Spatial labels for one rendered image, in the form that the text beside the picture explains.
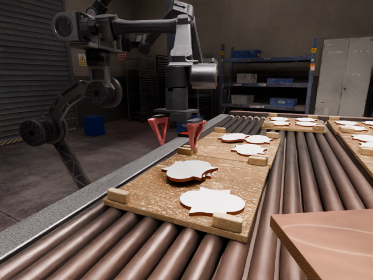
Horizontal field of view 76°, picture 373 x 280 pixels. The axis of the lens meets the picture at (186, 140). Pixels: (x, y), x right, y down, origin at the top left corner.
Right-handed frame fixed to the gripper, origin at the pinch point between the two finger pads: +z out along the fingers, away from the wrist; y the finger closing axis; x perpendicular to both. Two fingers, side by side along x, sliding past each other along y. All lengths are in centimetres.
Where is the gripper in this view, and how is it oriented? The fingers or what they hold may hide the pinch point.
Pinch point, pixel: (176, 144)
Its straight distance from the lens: 63.4
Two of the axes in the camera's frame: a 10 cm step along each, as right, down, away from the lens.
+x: -5.1, 2.0, -8.3
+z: -0.1, 9.7, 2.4
